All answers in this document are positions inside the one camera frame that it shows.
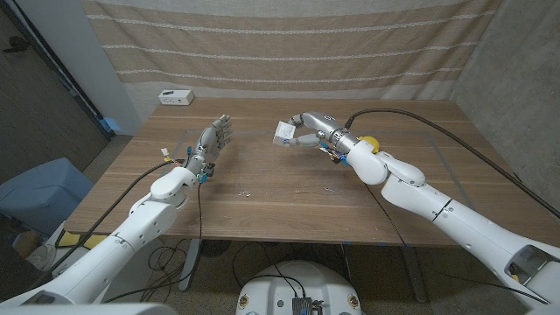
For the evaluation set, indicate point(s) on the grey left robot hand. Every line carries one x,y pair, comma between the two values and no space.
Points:
210,142

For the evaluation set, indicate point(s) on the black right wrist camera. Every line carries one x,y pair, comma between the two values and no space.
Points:
336,157

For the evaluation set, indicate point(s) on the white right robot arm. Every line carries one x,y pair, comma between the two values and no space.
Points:
437,205

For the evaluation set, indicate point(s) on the white power strip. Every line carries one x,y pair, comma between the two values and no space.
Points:
176,97

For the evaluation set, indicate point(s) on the black round floor device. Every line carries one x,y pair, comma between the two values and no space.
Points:
217,248

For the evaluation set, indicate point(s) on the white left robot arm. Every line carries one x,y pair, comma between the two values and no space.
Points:
144,219

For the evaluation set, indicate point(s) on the blue tape patch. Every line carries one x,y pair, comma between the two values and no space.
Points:
111,124

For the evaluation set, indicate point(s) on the grey torso connector module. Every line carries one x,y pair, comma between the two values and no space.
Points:
302,306

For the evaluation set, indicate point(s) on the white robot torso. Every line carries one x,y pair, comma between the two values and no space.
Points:
297,284

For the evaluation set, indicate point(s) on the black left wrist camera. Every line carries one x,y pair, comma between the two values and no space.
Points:
209,170

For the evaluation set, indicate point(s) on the black door frame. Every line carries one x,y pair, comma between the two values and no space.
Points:
57,65

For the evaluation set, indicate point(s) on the blue grey storage bin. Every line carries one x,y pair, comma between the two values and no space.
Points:
44,192

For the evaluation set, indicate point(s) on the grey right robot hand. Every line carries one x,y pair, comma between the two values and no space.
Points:
326,127

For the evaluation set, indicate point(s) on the yellow black floor object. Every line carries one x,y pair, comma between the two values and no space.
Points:
70,239

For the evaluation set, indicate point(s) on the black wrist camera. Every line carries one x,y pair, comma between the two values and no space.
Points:
336,157
209,170

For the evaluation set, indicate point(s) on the dark wooden door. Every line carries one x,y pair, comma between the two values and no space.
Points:
39,118

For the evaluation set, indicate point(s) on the grey metal table leg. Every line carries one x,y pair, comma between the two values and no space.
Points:
190,267
413,273

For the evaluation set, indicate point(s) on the beige striped backdrop cloth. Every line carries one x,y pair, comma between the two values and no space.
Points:
284,48

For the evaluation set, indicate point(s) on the small white box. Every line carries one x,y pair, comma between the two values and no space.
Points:
283,132

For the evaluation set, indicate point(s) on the white sneaker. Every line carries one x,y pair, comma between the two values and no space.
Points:
41,258

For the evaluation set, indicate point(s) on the yellow lemon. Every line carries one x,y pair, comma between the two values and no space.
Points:
372,141

